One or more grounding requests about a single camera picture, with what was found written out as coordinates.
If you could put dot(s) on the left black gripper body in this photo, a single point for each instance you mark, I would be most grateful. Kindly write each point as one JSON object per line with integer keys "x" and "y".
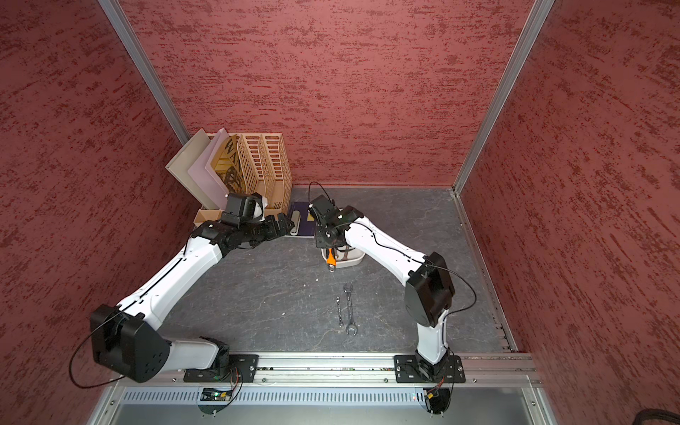
{"x": 254, "y": 232}

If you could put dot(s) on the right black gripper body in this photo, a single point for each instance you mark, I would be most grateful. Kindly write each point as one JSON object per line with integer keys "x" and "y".
{"x": 324, "y": 240}

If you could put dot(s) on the orange handled adjustable wrench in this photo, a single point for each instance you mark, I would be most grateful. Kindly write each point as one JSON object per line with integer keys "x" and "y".
{"x": 331, "y": 259}

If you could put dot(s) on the large silver combination wrench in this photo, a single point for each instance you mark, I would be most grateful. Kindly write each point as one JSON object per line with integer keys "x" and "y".
{"x": 351, "y": 328}

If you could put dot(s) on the small silver combination wrench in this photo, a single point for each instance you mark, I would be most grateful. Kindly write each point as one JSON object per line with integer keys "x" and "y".
{"x": 339, "y": 310}

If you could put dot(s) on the white plastic storage box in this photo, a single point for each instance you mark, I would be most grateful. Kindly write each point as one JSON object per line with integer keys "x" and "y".
{"x": 346, "y": 256}

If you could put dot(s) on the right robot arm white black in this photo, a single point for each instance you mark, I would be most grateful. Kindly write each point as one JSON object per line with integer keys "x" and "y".
{"x": 428, "y": 286}

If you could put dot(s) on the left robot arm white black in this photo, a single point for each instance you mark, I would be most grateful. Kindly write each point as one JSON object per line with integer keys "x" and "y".
{"x": 125, "y": 338}

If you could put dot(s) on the dark blue notebook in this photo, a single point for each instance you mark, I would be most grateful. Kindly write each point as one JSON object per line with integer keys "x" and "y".
{"x": 307, "y": 223}

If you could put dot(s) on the silver stapler on notebook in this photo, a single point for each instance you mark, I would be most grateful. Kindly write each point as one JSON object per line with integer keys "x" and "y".
{"x": 295, "y": 218}

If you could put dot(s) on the yellow patterned book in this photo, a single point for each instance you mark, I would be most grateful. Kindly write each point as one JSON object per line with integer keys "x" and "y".
{"x": 226, "y": 164}

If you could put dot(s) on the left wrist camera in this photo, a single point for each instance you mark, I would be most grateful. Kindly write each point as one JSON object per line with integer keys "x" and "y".
{"x": 242, "y": 209}

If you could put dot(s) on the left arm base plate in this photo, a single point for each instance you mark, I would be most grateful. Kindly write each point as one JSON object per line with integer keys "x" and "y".
{"x": 233, "y": 368}

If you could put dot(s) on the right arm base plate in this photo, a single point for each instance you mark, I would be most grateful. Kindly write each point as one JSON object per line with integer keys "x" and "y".
{"x": 413, "y": 369}

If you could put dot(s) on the aluminium front rail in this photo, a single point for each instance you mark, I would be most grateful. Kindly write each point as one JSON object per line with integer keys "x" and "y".
{"x": 362, "y": 369}

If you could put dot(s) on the left corner aluminium post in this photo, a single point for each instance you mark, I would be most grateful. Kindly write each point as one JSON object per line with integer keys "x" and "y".
{"x": 124, "y": 30}

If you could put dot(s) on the corner aluminium post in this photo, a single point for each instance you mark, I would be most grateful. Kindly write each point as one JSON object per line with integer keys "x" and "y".
{"x": 527, "y": 38}
{"x": 124, "y": 30}

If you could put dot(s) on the right corner aluminium post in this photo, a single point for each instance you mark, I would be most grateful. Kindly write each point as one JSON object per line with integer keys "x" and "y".
{"x": 527, "y": 38}

